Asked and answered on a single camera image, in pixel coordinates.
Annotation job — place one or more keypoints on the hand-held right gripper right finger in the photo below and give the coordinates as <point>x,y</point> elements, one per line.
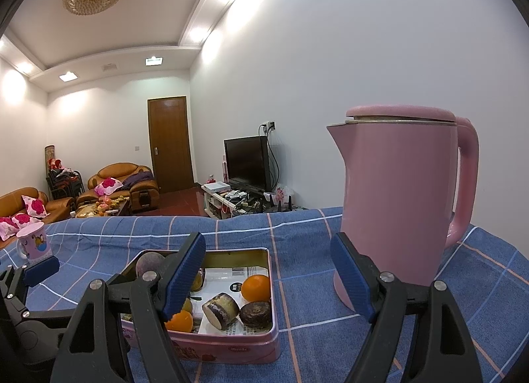
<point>349,279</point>

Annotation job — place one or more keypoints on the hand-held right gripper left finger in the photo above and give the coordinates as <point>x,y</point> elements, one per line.
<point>186,273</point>

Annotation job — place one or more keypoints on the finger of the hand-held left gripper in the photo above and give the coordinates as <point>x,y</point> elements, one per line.
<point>41,271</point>

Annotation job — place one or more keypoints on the small dark fruit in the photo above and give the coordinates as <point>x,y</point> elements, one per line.
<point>198,279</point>

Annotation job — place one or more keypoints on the orange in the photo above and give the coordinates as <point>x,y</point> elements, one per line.
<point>255,288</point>
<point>178,321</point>

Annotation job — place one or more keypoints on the purple cut taro piece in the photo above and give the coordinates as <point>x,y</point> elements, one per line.
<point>221,309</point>

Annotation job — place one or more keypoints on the dark brown passion fruit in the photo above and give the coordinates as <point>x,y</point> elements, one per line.
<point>255,314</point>

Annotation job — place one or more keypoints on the pink tin box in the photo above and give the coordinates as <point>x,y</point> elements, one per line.
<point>239,348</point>

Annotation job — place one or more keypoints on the pink cartoon mug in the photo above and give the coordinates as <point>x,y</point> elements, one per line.
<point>35,244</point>

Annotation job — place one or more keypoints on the white printed carton sheet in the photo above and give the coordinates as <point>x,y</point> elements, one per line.
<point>225,277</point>

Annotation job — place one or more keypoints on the pink floral pillow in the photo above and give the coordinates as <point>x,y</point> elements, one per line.
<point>35,206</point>
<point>25,221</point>
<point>8,229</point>
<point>108,186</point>

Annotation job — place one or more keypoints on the brown leather sofa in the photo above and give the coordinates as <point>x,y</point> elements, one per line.
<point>58,207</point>

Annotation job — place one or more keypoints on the white television stand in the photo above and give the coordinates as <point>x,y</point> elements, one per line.
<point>215,201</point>

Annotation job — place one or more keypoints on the coffee table with food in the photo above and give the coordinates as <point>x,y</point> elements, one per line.
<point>101,208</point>

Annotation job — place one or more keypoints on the brown leather armchair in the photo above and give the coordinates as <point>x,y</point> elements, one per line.
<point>140,197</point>

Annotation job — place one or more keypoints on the pink electric kettle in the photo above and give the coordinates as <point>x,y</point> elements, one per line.
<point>396,201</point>

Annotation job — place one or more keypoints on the white set-top box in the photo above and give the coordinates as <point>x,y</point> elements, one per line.
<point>217,186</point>

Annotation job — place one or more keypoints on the black rack with clothes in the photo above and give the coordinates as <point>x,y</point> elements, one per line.
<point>64,178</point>

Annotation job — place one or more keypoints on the purple throw blanket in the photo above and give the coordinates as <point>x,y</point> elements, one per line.
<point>138,180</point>

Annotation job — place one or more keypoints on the pink floral bag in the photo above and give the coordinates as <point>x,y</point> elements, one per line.
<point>285,195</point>

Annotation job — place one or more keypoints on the black television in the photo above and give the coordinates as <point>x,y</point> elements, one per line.
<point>246,162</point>

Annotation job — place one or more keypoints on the brown wooden door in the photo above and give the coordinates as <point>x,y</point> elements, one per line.
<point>170,147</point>

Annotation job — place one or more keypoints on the square ceiling light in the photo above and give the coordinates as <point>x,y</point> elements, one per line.
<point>153,61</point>
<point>68,76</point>

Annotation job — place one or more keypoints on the white wall socket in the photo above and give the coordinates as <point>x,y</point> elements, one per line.
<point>268,126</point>

